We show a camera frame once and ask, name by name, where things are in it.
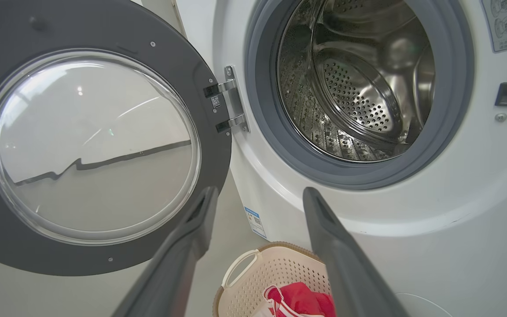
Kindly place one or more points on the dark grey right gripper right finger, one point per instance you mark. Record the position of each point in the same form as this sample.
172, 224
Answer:
341, 264

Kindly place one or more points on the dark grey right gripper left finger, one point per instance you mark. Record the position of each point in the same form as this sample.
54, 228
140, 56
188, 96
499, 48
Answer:
178, 255

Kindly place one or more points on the red garment with white stripes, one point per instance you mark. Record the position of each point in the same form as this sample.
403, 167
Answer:
306, 297

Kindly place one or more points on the dark round glass washer door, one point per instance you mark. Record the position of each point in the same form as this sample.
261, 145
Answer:
82, 26

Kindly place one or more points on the cream perforated laundry basket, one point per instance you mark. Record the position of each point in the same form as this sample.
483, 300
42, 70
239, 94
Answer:
253, 277

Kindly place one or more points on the white front-load washing machine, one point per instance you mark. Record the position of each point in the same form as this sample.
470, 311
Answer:
434, 242

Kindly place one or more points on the blue energy label sticker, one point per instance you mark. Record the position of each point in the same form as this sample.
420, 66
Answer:
255, 222

